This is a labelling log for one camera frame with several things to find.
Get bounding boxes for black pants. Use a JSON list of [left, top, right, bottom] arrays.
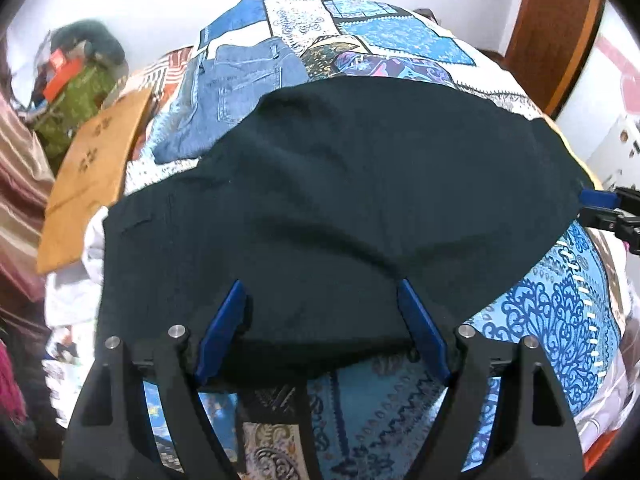
[[96, 76, 592, 388]]

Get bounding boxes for blue patchwork bedsheet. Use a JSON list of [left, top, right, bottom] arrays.
[[44, 0, 632, 480]]

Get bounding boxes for brown wooden door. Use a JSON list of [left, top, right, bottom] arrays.
[[504, 0, 604, 118]]

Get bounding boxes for wooden headboard panel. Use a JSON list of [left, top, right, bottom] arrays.
[[36, 88, 152, 275]]

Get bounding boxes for striped pink curtain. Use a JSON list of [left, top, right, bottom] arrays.
[[1, 100, 54, 302]]

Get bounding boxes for blue denim jeans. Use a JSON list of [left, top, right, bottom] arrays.
[[152, 37, 308, 164]]

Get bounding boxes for orange red box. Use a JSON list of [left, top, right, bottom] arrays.
[[42, 49, 84, 102]]

